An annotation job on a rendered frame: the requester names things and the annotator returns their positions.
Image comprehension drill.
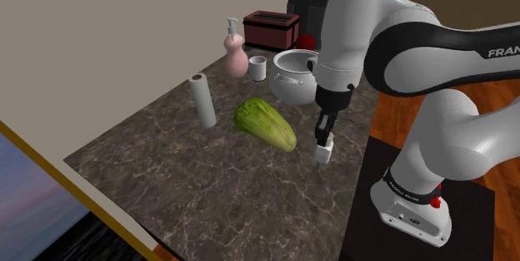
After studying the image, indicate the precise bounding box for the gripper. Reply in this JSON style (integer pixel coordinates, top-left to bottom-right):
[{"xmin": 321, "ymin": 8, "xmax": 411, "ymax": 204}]
[{"xmin": 314, "ymin": 85, "xmax": 354, "ymax": 148}]

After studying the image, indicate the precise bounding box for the small white box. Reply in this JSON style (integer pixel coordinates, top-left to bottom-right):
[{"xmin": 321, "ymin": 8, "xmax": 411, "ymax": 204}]
[{"xmin": 314, "ymin": 139, "xmax": 335, "ymax": 165}]

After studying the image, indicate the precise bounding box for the white cooking pot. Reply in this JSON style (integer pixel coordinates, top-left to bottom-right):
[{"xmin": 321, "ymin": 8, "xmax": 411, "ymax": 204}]
[{"xmin": 268, "ymin": 48, "xmax": 323, "ymax": 106}]

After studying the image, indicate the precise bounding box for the green leafy vegetable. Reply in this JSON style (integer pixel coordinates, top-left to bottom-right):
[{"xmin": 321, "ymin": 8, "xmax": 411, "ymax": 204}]
[{"xmin": 232, "ymin": 97, "xmax": 298, "ymax": 153}]

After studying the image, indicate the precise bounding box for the red apple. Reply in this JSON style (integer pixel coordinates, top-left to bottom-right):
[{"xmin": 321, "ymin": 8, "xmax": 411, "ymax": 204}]
[{"xmin": 294, "ymin": 33, "xmax": 317, "ymax": 53}]

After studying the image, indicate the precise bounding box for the white cup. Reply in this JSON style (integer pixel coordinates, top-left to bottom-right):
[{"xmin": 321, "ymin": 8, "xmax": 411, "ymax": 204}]
[{"xmin": 247, "ymin": 55, "xmax": 268, "ymax": 83}]

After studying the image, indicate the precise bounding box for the red toaster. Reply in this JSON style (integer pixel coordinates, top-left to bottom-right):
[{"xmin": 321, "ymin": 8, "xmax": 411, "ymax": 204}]
[{"xmin": 242, "ymin": 9, "xmax": 301, "ymax": 53}]

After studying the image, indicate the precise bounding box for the pink soap dispenser bottle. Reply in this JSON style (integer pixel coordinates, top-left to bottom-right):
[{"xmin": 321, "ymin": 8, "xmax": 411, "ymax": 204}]
[{"xmin": 222, "ymin": 17, "xmax": 250, "ymax": 79}]

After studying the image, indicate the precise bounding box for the white paper towel roll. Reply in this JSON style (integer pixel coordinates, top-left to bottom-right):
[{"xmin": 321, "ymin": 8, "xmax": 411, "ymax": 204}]
[{"xmin": 187, "ymin": 73, "xmax": 218, "ymax": 129}]

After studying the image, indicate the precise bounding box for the black coffee machine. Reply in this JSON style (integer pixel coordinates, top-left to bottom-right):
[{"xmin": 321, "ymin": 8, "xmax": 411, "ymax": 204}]
[{"xmin": 285, "ymin": 0, "xmax": 367, "ymax": 51}]

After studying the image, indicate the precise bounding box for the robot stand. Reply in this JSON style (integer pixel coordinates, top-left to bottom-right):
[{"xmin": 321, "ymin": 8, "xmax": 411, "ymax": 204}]
[{"xmin": 338, "ymin": 134, "xmax": 497, "ymax": 261}]

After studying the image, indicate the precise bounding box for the gold framed wall picture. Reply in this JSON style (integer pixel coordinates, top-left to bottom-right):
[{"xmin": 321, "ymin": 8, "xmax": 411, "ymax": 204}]
[{"xmin": 0, "ymin": 119, "xmax": 164, "ymax": 261}]

